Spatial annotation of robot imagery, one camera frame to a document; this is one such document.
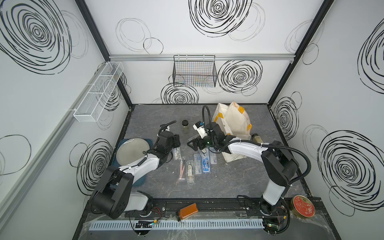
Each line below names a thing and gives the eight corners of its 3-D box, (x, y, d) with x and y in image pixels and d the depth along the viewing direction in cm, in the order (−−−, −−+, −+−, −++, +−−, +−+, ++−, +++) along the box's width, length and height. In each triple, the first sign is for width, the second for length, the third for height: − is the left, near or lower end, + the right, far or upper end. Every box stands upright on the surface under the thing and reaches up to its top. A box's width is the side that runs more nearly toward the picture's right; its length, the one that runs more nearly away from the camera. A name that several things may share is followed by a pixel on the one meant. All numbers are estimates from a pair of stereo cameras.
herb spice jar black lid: (182, 134, 104) (182, 125, 96) (183, 129, 107) (182, 119, 99) (188, 134, 104) (188, 125, 96) (188, 129, 107) (188, 119, 99)
